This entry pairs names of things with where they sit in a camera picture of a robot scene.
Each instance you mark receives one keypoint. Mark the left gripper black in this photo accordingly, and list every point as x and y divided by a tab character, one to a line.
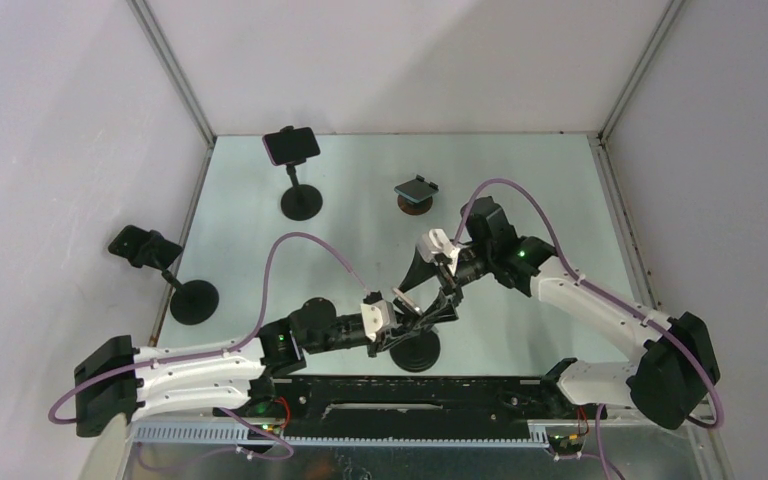
386	339

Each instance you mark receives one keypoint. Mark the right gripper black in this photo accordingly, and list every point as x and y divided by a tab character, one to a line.
444	311

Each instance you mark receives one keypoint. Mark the black round-base phone stand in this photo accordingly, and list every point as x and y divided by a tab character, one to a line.
417	354

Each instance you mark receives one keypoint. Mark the black smartphone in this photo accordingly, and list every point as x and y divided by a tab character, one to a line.
406	305

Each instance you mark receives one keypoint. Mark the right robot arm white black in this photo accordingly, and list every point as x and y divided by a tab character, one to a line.
669	366

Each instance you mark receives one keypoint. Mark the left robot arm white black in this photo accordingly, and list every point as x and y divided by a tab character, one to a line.
119	378

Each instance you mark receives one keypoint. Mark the brown round phone stand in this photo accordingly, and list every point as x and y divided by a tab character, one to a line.
414	208

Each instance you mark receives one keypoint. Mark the small teal phone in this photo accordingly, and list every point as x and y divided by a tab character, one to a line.
416	190

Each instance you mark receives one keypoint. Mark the black rear phone stand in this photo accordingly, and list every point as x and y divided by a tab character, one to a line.
301	201

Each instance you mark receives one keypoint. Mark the black phone pink case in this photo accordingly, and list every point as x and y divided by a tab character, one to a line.
291	145

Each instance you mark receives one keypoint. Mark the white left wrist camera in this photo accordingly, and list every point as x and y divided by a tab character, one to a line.
378	315

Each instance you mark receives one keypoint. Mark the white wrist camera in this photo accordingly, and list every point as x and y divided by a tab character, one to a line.
378	315
435	248

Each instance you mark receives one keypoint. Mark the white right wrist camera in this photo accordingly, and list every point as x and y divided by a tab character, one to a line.
435	248

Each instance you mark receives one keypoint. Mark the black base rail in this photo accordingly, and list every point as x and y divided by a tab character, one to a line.
412	408

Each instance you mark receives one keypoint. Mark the grey cable duct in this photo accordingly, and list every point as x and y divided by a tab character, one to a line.
238	435

